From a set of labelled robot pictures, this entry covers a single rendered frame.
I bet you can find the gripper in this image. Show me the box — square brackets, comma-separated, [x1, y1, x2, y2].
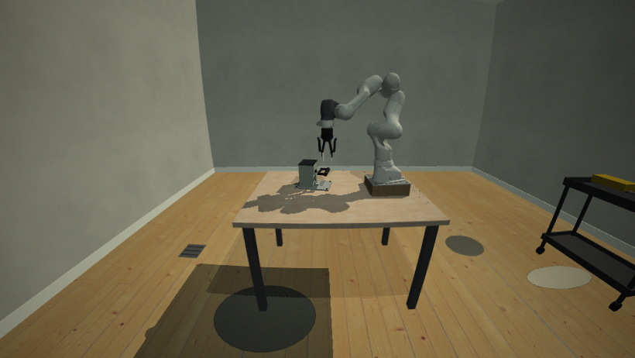
[317, 128, 337, 163]

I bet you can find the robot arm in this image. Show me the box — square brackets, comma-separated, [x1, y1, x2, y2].
[317, 73, 405, 184]

